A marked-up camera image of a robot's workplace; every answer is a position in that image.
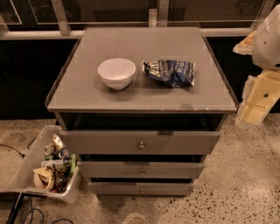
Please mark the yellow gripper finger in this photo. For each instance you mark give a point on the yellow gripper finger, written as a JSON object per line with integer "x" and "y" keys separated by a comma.
{"x": 246, "y": 45}
{"x": 259, "y": 96}

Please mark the grey top drawer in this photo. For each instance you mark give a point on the grey top drawer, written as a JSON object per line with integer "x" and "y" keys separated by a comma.
{"x": 141, "y": 142}

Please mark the grey drawer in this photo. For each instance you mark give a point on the grey drawer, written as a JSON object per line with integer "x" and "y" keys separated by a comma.
{"x": 141, "y": 142}
{"x": 126, "y": 188}
{"x": 140, "y": 170}

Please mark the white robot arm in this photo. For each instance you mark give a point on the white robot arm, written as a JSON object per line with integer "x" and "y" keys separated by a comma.
{"x": 266, "y": 45}

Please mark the grey drawer cabinet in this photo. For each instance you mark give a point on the grey drawer cabinet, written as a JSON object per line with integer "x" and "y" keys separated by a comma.
{"x": 82, "y": 102}

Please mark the grey middle drawer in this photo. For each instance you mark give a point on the grey middle drawer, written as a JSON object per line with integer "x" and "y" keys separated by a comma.
{"x": 140, "y": 170}

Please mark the grey bottom drawer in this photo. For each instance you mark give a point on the grey bottom drawer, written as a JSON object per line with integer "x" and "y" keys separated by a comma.
{"x": 126, "y": 188}

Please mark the blue crumpled chip bag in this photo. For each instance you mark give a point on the blue crumpled chip bag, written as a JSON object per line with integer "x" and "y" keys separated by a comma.
{"x": 174, "y": 73}

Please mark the white ceramic bowl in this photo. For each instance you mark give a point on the white ceramic bowl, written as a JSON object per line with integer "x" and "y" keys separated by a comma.
{"x": 117, "y": 73}

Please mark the crushed can in bin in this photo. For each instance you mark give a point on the crushed can in bin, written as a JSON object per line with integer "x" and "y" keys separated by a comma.
{"x": 57, "y": 142}

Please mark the clear plastic bin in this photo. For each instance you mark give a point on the clear plastic bin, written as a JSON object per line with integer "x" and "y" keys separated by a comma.
{"x": 22, "y": 181}

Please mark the beige crumpled wrapper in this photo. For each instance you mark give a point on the beige crumpled wrapper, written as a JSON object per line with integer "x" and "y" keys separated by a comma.
{"x": 43, "y": 178}

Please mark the black bar on floor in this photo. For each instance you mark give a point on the black bar on floor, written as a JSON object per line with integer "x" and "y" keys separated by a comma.
{"x": 15, "y": 208}

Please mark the metal window frame rail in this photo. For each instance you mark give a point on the metal window frame rail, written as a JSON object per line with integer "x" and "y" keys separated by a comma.
{"x": 68, "y": 19}

